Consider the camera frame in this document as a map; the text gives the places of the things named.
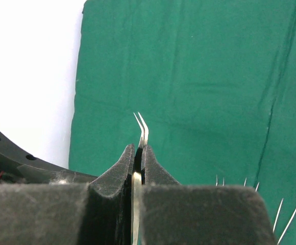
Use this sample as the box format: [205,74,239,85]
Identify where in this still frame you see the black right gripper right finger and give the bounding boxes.
[140,146,276,244]

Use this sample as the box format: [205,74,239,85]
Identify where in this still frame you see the dark green surgical drape cloth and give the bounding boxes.
[69,1,296,244]

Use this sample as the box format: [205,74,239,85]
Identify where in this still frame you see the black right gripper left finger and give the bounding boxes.
[0,144,134,244]

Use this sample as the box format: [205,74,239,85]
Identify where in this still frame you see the steel forceps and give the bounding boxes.
[243,177,260,192]

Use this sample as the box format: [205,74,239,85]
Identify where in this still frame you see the curved tip steel tweezers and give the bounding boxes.
[131,112,149,244]

